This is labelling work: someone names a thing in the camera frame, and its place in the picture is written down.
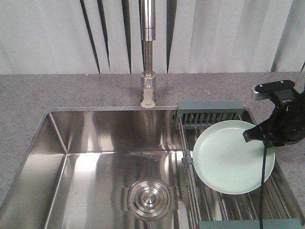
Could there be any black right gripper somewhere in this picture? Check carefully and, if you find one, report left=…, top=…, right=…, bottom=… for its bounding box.
left=243, top=92, right=305, bottom=147

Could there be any pale green round plate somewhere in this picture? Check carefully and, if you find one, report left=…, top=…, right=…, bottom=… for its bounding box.
left=193, top=120, right=275, bottom=195

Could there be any roll-up steel dish rack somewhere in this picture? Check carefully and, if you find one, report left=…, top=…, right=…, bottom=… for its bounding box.
left=176, top=101, right=305, bottom=229

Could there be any steel sink drain strainer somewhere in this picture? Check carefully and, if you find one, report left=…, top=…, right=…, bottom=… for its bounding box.
left=121, top=179, right=178, bottom=222

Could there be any stainless steel faucet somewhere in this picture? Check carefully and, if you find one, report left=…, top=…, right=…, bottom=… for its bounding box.
left=140, top=0, right=156, bottom=109

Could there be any stainless steel sink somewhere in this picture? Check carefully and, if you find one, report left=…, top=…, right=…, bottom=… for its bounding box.
left=0, top=106, right=305, bottom=229

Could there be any white pleated curtain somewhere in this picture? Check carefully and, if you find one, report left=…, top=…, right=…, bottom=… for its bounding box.
left=0, top=0, right=305, bottom=74

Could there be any black right camera cable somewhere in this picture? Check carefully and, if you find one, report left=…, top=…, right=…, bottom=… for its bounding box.
left=258, top=139, right=269, bottom=229

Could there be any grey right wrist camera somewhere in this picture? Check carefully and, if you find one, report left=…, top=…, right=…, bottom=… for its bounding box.
left=252, top=80, right=295, bottom=101

